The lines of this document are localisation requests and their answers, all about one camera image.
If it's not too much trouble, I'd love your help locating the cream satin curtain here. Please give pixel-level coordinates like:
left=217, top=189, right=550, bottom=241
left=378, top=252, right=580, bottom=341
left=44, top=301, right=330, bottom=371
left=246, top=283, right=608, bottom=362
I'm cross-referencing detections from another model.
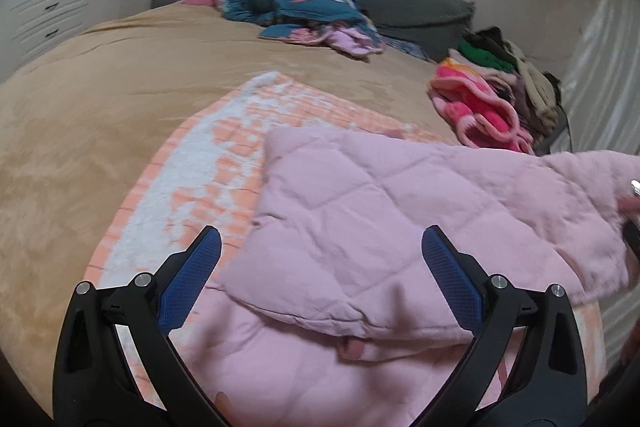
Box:
left=560, top=0, right=640, bottom=358

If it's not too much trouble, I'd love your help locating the pile of folded clothes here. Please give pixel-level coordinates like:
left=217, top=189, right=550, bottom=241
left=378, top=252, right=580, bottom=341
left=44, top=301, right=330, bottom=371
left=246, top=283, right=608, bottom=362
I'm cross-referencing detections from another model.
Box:
left=448, top=26, right=568, bottom=156

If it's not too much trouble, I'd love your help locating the tan bed cover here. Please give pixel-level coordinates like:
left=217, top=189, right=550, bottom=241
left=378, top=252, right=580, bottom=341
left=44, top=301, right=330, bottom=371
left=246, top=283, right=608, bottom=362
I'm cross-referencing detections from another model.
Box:
left=1, top=3, right=454, bottom=409

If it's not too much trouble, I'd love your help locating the orange plaid cloud blanket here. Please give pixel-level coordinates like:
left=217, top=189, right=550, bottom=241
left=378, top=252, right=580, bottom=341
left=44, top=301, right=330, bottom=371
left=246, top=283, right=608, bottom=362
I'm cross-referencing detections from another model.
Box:
left=81, top=69, right=609, bottom=413

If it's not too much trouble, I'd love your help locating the pink fleece garment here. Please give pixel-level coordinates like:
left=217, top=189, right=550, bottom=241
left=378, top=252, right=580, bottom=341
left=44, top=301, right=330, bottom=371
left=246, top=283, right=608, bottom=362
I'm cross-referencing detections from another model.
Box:
left=427, top=57, right=534, bottom=155

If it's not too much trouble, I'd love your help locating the person's right hand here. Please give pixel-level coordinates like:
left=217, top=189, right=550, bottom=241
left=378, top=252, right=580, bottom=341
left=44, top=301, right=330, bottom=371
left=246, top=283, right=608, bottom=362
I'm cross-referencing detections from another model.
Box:
left=617, top=196, right=640, bottom=219

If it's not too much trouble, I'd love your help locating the pink quilted jacket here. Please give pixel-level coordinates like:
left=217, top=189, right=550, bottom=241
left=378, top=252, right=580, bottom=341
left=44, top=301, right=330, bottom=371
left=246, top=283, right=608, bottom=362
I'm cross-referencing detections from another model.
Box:
left=180, top=128, right=639, bottom=426

